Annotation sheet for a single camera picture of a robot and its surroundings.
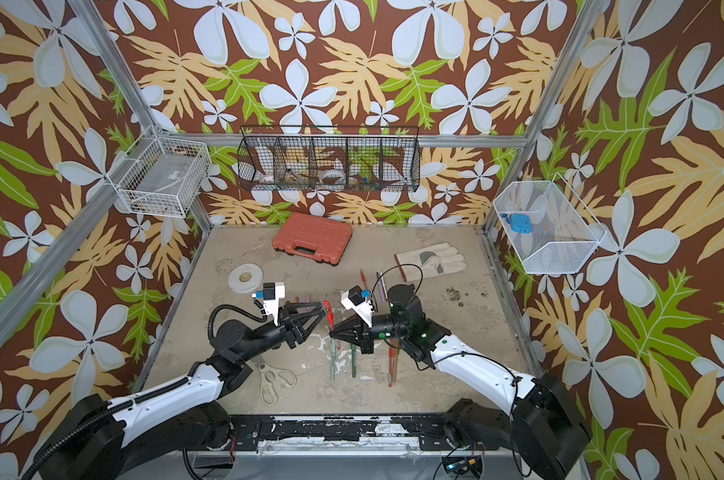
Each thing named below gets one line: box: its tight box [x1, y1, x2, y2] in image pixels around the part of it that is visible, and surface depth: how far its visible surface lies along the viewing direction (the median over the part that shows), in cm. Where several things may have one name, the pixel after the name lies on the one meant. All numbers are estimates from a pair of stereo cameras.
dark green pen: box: [350, 343, 357, 378], surface depth 88 cm
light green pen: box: [330, 337, 337, 381], surface depth 88 cm
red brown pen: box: [388, 339, 394, 388], surface depth 86 cm
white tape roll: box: [227, 263, 264, 294], surface depth 107 cm
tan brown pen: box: [393, 338, 400, 383], surface depth 88 cm
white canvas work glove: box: [397, 242, 467, 281], surface depth 111 cm
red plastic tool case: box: [272, 212, 353, 265], surface depth 114 cm
